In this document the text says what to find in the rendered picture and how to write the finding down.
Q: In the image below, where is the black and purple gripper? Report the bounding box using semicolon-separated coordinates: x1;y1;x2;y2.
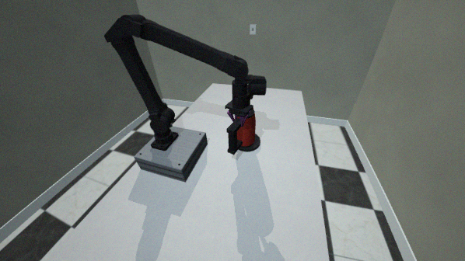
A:
225;95;253;127

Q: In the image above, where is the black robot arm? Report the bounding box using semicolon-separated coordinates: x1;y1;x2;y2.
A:
104;15;267;151

